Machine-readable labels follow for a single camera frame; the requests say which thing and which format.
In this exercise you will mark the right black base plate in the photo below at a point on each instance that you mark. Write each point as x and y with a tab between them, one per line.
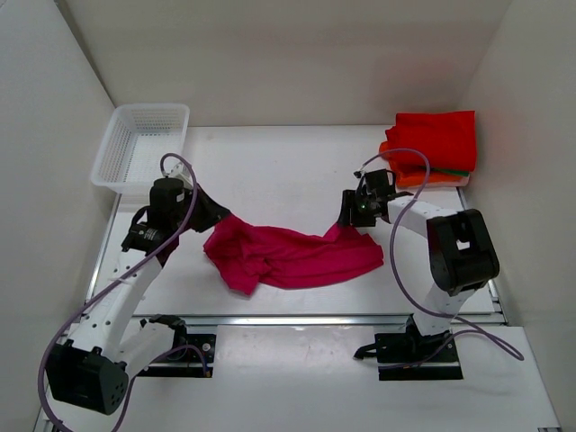
410	357

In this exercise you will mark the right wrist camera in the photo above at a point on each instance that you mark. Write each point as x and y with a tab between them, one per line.
380	182

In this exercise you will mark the pink folded t shirt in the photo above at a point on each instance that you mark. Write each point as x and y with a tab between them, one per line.
463	181

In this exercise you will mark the magenta t shirt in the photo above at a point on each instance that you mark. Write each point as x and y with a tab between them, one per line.
247	256

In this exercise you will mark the red folded t shirt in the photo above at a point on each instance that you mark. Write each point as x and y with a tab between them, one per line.
447	139

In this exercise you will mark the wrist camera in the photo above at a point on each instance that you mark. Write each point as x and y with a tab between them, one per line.
380	182
169	195

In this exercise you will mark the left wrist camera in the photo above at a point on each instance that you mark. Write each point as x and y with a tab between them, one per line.
169	195

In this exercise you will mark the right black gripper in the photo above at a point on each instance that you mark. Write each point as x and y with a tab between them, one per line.
348	215

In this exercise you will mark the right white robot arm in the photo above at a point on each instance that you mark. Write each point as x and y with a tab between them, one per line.
461	257

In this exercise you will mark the aluminium rail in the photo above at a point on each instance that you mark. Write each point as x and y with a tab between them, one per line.
294	320

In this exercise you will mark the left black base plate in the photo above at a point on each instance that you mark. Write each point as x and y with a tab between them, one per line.
194	356

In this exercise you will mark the white plastic basket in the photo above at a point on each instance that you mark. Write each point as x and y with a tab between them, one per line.
137	137

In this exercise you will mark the green folded t shirt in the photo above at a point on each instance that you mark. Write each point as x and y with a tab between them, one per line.
450	172

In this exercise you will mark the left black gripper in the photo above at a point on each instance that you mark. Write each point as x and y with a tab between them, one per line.
214	211

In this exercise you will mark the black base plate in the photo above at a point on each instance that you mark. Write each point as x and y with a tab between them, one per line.
194	356
410	357

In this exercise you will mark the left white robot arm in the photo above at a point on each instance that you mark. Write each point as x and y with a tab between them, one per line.
94	368

